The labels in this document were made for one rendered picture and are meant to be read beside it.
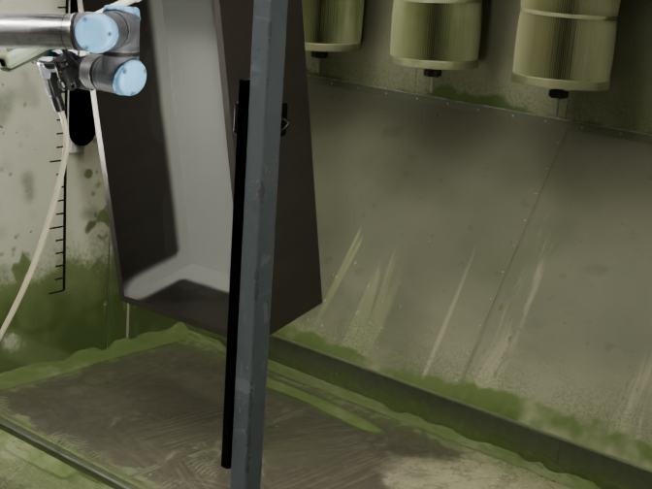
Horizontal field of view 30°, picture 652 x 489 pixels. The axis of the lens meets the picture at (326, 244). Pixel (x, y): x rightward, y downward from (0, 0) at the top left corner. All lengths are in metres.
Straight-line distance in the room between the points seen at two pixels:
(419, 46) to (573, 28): 0.63
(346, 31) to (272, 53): 2.45
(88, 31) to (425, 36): 1.78
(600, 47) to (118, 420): 2.05
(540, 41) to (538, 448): 1.35
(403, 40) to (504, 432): 1.44
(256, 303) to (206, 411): 1.92
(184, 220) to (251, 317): 1.86
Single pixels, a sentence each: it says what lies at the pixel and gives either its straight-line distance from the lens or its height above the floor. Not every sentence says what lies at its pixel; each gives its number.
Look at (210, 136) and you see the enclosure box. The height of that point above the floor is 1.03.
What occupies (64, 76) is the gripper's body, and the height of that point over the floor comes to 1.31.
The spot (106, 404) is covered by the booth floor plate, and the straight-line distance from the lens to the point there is 4.42.
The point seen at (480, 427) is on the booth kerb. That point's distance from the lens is 4.25.
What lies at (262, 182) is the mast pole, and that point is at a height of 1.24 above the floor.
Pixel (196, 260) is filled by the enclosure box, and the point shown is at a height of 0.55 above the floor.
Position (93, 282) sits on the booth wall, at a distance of 4.77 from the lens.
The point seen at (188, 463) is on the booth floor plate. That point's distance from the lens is 3.98.
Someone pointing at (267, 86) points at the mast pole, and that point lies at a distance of 2.38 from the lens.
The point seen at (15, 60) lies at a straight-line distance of 3.28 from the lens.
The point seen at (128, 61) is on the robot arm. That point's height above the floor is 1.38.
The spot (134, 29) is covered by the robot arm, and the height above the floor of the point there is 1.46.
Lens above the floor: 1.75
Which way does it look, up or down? 15 degrees down
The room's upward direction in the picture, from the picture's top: 4 degrees clockwise
